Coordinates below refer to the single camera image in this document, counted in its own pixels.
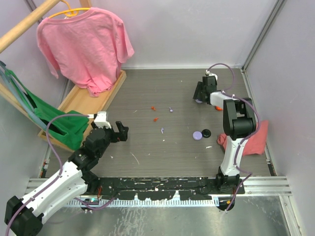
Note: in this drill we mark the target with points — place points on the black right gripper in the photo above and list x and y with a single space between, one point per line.
197 94

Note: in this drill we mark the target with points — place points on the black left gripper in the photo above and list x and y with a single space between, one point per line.
116 136

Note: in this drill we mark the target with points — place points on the black earbud charging case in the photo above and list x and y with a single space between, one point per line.
206 133

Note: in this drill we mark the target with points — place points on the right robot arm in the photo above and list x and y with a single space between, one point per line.
239 123

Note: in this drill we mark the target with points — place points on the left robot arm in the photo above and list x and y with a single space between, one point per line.
25 216

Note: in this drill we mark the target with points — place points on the green t-shirt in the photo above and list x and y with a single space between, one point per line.
68 127

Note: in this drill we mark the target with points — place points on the salmon pink folded cloth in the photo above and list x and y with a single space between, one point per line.
255 144

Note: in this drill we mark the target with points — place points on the pink t-shirt on hanger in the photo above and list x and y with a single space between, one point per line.
88 49

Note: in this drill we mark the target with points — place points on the grey-blue clothes hanger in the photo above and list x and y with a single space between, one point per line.
13 91

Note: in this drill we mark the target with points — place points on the yellow clothes hanger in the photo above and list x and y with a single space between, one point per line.
72 12

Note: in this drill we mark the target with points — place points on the wooden hanging rod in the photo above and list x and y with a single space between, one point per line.
12 35

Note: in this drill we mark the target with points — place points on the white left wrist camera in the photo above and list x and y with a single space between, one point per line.
101 120

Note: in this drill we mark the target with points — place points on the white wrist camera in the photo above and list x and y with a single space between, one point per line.
101 120
209 73

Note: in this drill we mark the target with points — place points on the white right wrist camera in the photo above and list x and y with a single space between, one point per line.
209 73

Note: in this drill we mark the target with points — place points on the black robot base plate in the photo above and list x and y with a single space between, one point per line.
160 188

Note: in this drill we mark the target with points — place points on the grey slotted cable duct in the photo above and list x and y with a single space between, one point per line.
175 202

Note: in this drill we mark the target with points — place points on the aluminium corner frame post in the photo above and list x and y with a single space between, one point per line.
279 4

